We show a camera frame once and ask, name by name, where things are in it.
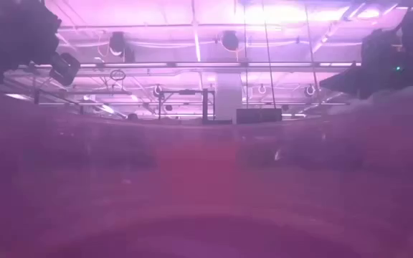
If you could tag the purple plastic bowl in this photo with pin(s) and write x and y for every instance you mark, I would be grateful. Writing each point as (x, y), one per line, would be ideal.
(206, 215)

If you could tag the round black ceiling fixture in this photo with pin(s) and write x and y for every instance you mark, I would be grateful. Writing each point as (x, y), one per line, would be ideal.
(230, 40)
(117, 42)

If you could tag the white pillar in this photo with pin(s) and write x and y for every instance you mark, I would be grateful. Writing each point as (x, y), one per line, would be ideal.
(228, 95)

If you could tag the long ceiling light bar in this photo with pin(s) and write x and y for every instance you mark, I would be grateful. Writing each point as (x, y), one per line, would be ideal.
(206, 65)

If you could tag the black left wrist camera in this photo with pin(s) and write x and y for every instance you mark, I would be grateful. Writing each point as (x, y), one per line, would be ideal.
(65, 69)

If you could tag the black aluminium table frame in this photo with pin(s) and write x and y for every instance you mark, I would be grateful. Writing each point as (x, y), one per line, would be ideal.
(37, 97)

